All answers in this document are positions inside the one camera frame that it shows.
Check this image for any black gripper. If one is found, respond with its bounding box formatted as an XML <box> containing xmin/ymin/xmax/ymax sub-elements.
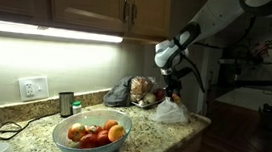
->
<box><xmin>163</xmin><ymin>72</ymin><xmax>186</xmax><ymax>103</ymax></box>

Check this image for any flat metal tray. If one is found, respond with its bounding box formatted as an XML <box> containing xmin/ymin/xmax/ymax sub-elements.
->
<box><xmin>130</xmin><ymin>97</ymin><xmax>166</xmax><ymax>111</ymax></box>

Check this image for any dark red apple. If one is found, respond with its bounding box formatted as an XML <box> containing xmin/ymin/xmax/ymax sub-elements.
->
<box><xmin>152</xmin><ymin>87</ymin><xmax>168</xmax><ymax>102</ymax></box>

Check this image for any black horizontal bar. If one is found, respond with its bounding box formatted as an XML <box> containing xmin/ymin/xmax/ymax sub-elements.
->
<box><xmin>234</xmin><ymin>75</ymin><xmax>272</xmax><ymax>92</ymax></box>

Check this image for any small bottle green cap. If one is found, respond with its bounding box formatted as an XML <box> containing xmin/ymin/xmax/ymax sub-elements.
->
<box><xmin>71</xmin><ymin>100</ymin><xmax>83</xmax><ymax>116</ymax></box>

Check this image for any yellow red apple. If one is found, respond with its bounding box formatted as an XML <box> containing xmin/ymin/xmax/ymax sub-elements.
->
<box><xmin>66</xmin><ymin>122</ymin><xmax>88</xmax><ymax>143</ymax></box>

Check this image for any white wall outlet plate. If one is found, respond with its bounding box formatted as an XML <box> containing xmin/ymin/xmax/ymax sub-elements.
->
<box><xmin>16</xmin><ymin>73</ymin><xmax>52</xmax><ymax>105</ymax></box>

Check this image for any black power cable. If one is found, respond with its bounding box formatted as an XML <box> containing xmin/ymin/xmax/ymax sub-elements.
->
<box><xmin>0</xmin><ymin>106</ymin><xmax>58</xmax><ymax>146</ymax></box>

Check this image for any yellow red peach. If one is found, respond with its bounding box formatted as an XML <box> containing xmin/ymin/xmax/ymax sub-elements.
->
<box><xmin>172</xmin><ymin>93</ymin><xmax>181</xmax><ymax>103</ymax></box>

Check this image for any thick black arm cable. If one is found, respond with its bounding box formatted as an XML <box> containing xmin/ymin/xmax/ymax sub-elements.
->
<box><xmin>174</xmin><ymin>8</ymin><xmax>257</xmax><ymax>98</ymax></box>

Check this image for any white table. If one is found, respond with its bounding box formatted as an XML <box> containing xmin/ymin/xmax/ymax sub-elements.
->
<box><xmin>216</xmin><ymin>84</ymin><xmax>272</xmax><ymax>113</ymax></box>

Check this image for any bagged bread loaf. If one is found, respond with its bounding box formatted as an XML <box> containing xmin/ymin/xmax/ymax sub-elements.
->
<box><xmin>127</xmin><ymin>75</ymin><xmax>159</xmax><ymax>106</ymax></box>

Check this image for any metal cabinet handle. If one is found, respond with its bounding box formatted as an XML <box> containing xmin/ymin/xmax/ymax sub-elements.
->
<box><xmin>121</xmin><ymin>0</ymin><xmax>130</xmax><ymax>24</ymax></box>
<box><xmin>129</xmin><ymin>0</ymin><xmax>139</xmax><ymax>27</ymax></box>

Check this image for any black bag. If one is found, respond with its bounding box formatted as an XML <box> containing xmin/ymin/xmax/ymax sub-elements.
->
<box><xmin>257</xmin><ymin>102</ymin><xmax>272</xmax><ymax>131</ymax></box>

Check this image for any clear plastic produce bag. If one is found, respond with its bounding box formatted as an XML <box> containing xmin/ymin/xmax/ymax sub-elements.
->
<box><xmin>150</xmin><ymin>95</ymin><xmax>192</xmax><ymax>126</ymax></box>

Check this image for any metal cup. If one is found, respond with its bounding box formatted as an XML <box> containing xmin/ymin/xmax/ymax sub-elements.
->
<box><xmin>56</xmin><ymin>90</ymin><xmax>76</xmax><ymax>119</ymax></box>

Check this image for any orange fruit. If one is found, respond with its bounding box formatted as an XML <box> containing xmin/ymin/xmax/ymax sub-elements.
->
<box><xmin>103</xmin><ymin>118</ymin><xmax>120</xmax><ymax>133</ymax></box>
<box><xmin>107</xmin><ymin>124</ymin><xmax>127</xmax><ymax>144</ymax></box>

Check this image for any bicycle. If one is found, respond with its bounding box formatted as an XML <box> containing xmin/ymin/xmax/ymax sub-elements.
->
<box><xmin>229</xmin><ymin>34</ymin><xmax>272</xmax><ymax>67</ymax></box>

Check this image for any pale onion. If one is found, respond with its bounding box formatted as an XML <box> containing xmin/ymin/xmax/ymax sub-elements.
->
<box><xmin>142</xmin><ymin>92</ymin><xmax>157</xmax><ymax>106</ymax></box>

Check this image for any under cabinet light strip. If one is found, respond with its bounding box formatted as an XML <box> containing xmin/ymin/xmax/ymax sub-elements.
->
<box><xmin>0</xmin><ymin>20</ymin><xmax>124</xmax><ymax>45</ymax></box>

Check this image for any dark grey cloth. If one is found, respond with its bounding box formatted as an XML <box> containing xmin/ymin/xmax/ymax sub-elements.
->
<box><xmin>102</xmin><ymin>72</ymin><xmax>136</xmax><ymax>110</ymax></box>

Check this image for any large glass bowl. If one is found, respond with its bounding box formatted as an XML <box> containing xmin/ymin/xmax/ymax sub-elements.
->
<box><xmin>50</xmin><ymin>103</ymin><xmax>135</xmax><ymax>152</ymax></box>

